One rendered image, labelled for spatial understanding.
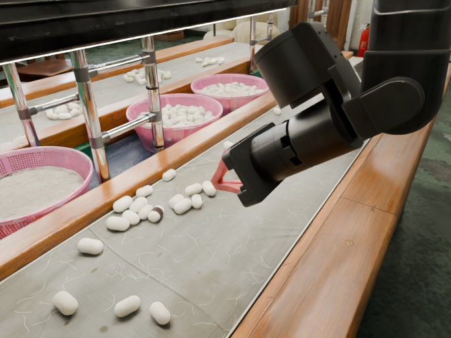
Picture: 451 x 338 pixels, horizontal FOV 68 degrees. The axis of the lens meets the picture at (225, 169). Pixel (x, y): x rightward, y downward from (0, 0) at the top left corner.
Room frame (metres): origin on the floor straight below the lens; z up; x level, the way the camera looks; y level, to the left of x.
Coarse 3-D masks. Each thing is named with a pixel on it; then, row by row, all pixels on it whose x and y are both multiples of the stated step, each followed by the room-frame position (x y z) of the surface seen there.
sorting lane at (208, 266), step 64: (256, 128) 0.83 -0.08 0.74; (320, 192) 0.53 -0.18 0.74; (64, 256) 0.36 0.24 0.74; (128, 256) 0.36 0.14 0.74; (192, 256) 0.36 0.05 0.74; (256, 256) 0.36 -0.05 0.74; (0, 320) 0.26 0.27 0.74; (64, 320) 0.26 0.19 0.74; (128, 320) 0.26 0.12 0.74; (192, 320) 0.26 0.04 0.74
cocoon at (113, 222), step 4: (108, 220) 0.42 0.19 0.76; (112, 220) 0.42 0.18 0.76; (116, 220) 0.42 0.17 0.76; (120, 220) 0.42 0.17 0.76; (124, 220) 0.42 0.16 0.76; (108, 224) 0.42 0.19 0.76; (112, 224) 0.42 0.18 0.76; (116, 224) 0.41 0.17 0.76; (120, 224) 0.41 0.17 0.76; (124, 224) 0.42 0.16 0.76; (128, 224) 0.42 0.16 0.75; (108, 228) 0.42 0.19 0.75; (112, 228) 0.41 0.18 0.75; (116, 228) 0.41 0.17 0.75; (120, 228) 0.41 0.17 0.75; (124, 228) 0.41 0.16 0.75
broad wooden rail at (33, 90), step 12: (216, 36) 2.09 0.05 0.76; (168, 48) 1.75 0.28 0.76; (180, 48) 1.75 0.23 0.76; (192, 48) 1.75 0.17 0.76; (204, 48) 1.82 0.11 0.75; (156, 60) 1.53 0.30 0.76; (168, 60) 1.59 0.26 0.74; (72, 72) 1.29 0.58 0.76; (108, 72) 1.31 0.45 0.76; (120, 72) 1.36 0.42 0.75; (24, 84) 1.14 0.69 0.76; (36, 84) 1.14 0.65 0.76; (48, 84) 1.14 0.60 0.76; (60, 84) 1.14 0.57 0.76; (72, 84) 1.18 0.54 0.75; (0, 96) 1.02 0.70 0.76; (36, 96) 1.07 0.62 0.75; (0, 108) 0.97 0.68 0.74
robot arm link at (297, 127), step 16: (304, 96) 0.30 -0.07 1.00; (336, 96) 0.30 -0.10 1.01; (304, 112) 0.31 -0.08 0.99; (320, 112) 0.29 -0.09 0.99; (336, 112) 0.28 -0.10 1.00; (288, 128) 0.31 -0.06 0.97; (304, 128) 0.29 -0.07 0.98; (320, 128) 0.28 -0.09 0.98; (336, 128) 0.27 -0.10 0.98; (352, 128) 0.28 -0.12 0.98; (288, 144) 0.31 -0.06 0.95; (304, 144) 0.29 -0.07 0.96; (320, 144) 0.28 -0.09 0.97; (336, 144) 0.27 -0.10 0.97; (352, 144) 0.28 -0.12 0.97; (304, 160) 0.29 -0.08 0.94; (320, 160) 0.29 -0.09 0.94
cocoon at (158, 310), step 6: (150, 306) 0.27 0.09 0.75; (156, 306) 0.26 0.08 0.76; (162, 306) 0.26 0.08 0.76; (150, 312) 0.26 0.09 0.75; (156, 312) 0.26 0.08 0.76; (162, 312) 0.26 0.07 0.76; (168, 312) 0.26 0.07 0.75; (156, 318) 0.25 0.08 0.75; (162, 318) 0.25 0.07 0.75; (168, 318) 0.25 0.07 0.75; (162, 324) 0.25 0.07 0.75
